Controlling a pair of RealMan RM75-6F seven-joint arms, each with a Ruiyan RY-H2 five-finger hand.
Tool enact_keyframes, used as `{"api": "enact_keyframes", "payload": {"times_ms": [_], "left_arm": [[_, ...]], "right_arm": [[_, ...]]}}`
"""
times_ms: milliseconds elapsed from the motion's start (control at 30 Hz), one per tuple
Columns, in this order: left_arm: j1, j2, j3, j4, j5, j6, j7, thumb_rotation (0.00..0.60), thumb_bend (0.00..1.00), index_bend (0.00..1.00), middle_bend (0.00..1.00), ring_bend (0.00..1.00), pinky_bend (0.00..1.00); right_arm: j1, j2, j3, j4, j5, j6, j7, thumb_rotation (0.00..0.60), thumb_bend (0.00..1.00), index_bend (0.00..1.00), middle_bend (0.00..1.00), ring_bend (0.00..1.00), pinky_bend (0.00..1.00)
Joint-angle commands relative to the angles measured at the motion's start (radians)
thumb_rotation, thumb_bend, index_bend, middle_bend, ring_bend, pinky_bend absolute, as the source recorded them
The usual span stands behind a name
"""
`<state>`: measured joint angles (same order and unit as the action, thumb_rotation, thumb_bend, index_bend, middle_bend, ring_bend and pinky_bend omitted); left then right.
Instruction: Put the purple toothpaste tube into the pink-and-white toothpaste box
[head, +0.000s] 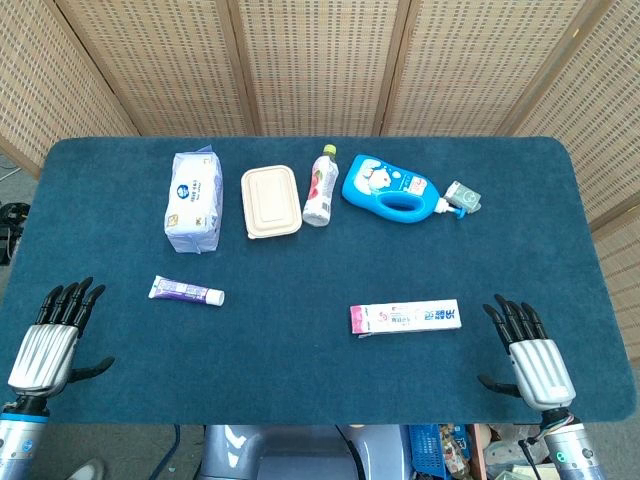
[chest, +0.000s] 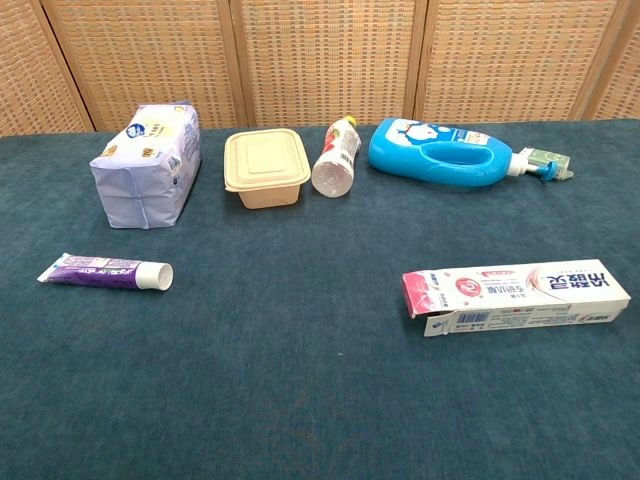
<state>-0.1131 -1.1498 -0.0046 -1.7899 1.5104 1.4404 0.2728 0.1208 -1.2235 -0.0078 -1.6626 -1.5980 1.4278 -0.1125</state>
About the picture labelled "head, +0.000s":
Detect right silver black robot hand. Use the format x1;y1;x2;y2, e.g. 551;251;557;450
477;293;577;412

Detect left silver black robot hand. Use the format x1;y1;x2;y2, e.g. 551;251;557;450
7;277;116;399

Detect white pink toothpaste box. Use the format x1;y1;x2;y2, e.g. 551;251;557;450
349;298;462;339

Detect purple toothpaste tube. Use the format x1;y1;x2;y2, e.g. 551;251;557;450
148;275;226;307

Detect colourful snack packet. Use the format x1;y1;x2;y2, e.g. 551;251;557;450
439;424;473;479

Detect white sneaker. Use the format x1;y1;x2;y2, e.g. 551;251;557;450
65;458;106;480

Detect black floor equipment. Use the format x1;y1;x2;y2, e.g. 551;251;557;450
0;201;32;266

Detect blue plastic basket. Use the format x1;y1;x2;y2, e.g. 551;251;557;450
408;424;448;476

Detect small green carton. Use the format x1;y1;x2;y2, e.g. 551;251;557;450
444;180;483;214

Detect white blue tissue pack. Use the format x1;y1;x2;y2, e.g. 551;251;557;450
164;144;224;255

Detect teal table mat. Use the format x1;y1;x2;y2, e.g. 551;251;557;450
0;136;637;426

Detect grey-blue robot torso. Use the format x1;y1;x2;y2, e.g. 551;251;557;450
199;424;414;480

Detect blue detergent pump bottle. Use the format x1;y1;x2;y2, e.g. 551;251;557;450
341;153;472;225

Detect beige lidded food container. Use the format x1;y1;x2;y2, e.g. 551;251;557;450
240;164;304;240

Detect drink bottle with green cap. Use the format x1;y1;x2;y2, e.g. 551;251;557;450
302;144;340;228

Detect blue floor cable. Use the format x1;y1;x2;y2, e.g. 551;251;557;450
149;424;181;480

